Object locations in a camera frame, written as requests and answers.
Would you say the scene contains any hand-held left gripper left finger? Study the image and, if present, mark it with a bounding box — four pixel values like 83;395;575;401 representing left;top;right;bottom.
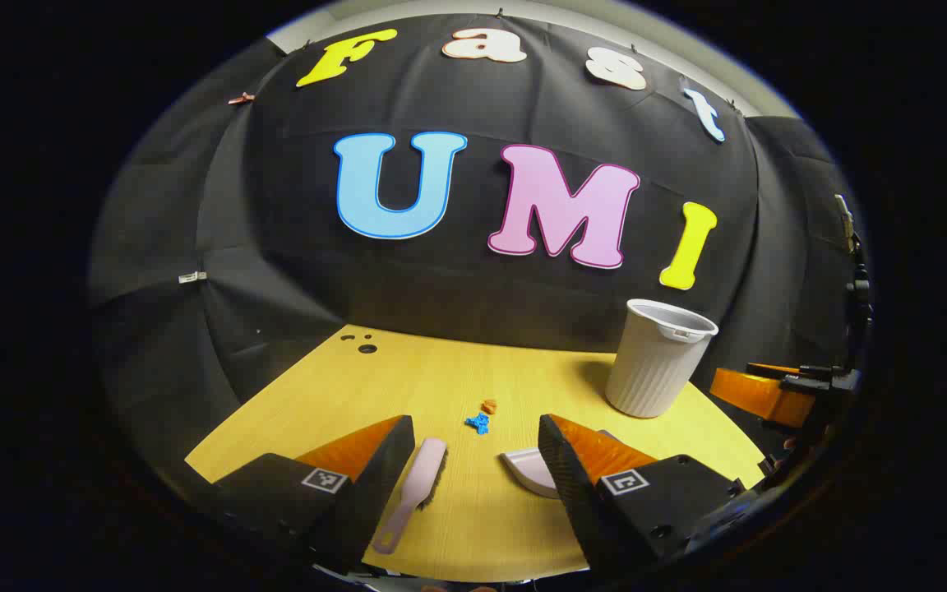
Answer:
204;415;415;575

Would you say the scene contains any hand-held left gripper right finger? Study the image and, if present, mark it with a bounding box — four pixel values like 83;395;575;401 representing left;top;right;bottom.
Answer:
538;414;760;578

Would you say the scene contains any small pink broom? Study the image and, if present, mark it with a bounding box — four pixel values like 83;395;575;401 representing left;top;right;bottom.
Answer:
372;437;448;555

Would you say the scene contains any pink dustpan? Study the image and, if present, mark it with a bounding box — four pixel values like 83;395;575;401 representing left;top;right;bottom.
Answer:
500;429;618;500

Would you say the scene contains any white ribbed garbage bin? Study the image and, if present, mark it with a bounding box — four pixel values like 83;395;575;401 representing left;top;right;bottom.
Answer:
605;298;719;419

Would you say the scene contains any wooden desktop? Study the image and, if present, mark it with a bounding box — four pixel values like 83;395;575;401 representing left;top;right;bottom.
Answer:
184;325;768;583

